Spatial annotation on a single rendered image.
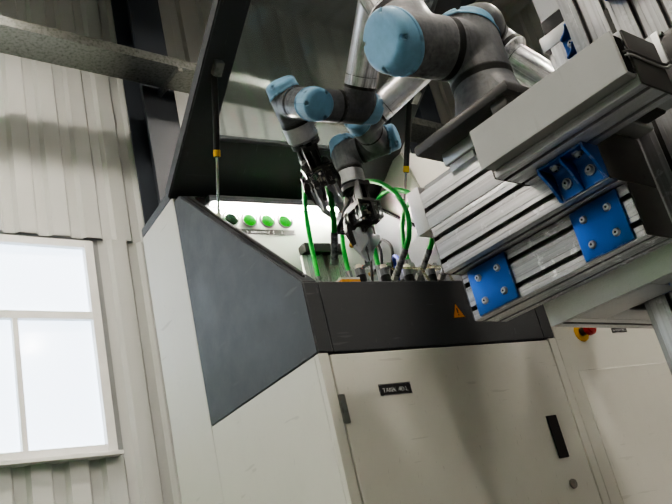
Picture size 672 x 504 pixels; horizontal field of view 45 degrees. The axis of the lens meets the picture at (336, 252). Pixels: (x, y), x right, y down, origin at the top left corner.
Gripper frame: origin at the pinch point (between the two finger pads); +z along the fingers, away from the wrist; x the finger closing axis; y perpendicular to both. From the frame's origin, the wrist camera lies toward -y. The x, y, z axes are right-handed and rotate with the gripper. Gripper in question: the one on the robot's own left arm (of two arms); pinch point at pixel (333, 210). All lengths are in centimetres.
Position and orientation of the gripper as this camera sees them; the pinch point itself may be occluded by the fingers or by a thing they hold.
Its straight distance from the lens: 203.7
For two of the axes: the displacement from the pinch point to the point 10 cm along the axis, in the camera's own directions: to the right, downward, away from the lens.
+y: 2.3, 3.2, -9.2
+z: 3.7, 8.4, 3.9
